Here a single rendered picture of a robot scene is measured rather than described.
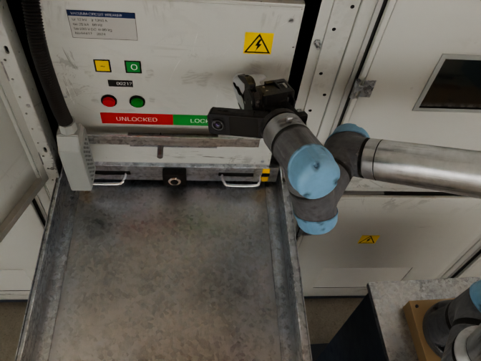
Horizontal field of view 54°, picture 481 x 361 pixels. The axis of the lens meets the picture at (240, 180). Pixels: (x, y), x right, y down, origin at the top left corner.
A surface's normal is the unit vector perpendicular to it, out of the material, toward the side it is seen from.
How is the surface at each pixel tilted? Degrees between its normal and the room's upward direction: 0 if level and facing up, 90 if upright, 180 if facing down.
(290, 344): 0
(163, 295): 0
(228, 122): 78
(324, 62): 90
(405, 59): 90
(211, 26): 90
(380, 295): 0
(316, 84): 90
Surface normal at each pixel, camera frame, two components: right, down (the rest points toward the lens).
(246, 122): -0.22, 0.64
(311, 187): 0.33, 0.60
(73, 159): 0.04, 0.81
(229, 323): 0.09, -0.59
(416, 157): -0.48, -0.36
